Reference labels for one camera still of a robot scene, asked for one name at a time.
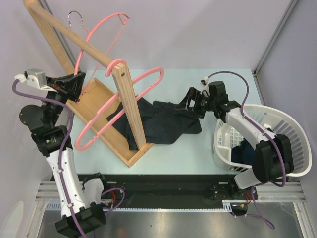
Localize navy blue shorts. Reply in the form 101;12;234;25
231;127;285;167

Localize dark green shorts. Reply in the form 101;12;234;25
106;95;202;151

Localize pink hanger with green shorts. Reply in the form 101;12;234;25
67;10;132;105

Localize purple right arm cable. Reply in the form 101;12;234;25
204;71;288;230

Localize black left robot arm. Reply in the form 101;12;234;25
12;68;109;238

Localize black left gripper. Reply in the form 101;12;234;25
41;71;85;126

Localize wooden rack post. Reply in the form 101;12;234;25
24;0;146;149

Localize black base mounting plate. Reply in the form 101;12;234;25
104;174;254;195

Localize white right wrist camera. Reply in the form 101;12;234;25
200;76;209;88

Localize wooden rack base tray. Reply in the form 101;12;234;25
67;78;153;168

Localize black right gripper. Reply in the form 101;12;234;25
175;87;216;119

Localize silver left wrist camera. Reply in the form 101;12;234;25
14;68;51;91

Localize pink plastic hanger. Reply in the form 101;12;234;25
71;59;164;151

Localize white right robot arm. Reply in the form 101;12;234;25
176;81;294;199

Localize aluminium rail with cable duct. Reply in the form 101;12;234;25
36;182;305;213

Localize white laundry basket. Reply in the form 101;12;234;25
213;104;312;179

